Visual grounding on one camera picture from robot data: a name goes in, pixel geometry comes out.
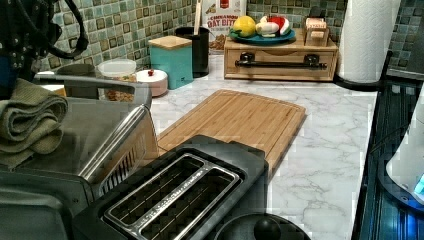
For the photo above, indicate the olive green towel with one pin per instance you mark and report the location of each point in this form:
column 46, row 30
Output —
column 30, row 123

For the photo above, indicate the black paper towel stand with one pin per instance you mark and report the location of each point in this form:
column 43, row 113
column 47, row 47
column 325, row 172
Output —
column 366, row 87

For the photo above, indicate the white paper towel roll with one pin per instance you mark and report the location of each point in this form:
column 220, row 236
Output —
column 365, row 39

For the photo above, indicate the bamboo cutting board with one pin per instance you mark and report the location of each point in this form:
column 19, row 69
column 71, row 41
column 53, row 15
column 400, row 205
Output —
column 264, row 123

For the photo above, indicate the pink bowl white lid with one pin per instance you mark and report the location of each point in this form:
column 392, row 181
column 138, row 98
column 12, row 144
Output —
column 156, row 79

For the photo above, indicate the black two-slot toaster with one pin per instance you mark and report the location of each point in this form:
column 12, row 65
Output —
column 188, row 193

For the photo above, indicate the teal canister wooden lid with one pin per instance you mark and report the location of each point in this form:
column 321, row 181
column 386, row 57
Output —
column 173, row 55

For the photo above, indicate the black utensil holder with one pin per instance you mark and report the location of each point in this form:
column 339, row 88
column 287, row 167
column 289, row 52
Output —
column 200, row 49

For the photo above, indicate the teal plate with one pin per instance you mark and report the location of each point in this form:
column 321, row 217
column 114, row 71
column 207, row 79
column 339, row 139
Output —
column 263, row 38

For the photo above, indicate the yellow toy lemon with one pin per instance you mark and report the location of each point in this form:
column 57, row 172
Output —
column 244, row 26

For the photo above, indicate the stainless steel toaster oven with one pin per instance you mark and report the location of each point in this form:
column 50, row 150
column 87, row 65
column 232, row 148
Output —
column 108, row 135

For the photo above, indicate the cinnamon oat bites cereal box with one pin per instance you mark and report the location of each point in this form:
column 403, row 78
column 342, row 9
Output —
column 218, row 16

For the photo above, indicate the clear cereal jar white lid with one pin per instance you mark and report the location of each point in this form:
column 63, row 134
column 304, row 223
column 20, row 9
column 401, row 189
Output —
column 121, row 70

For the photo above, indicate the white toy garlic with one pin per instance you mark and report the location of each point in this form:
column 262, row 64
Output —
column 265, row 27

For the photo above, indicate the toy watermelon slice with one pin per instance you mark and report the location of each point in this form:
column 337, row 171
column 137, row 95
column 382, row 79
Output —
column 282, row 22

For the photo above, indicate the black lid with knob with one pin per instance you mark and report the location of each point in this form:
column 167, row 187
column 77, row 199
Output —
column 260, row 226

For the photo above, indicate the small wooden packet holder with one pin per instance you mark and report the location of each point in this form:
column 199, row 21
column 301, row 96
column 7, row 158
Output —
column 315, row 32

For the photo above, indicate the white appliance on black base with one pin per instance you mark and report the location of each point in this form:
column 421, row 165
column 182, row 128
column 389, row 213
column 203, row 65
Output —
column 403, row 174

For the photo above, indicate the dark glass stovetop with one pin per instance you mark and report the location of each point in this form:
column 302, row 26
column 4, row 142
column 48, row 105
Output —
column 385, row 211

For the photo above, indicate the wooden drawer box black handle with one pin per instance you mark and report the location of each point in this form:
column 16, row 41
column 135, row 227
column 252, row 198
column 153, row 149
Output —
column 285, row 58

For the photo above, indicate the wooden utensil handle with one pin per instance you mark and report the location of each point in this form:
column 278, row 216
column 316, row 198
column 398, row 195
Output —
column 197, row 18

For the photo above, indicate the black robot arm with cables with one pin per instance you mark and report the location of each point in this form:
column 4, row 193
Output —
column 27, row 34

